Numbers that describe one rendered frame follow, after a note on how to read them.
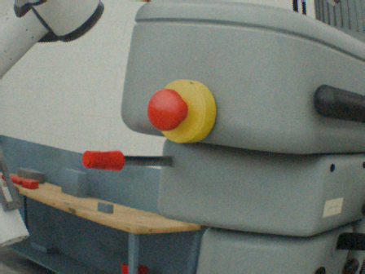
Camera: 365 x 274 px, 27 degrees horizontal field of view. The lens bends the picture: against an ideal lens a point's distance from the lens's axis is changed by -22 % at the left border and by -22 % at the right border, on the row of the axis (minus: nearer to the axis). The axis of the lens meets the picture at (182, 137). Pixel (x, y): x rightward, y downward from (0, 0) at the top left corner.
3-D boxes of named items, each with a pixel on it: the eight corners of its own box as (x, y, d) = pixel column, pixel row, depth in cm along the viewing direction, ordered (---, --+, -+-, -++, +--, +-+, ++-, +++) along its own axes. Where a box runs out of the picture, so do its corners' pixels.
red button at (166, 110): (173, 133, 89) (177, 89, 89) (140, 128, 91) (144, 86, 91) (195, 134, 91) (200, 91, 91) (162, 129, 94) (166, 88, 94)
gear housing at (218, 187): (311, 239, 94) (327, 155, 94) (151, 217, 109) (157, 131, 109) (391, 209, 120) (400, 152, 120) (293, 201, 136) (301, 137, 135)
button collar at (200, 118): (200, 146, 91) (206, 81, 90) (151, 139, 94) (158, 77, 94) (213, 146, 92) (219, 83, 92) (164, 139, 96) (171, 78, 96)
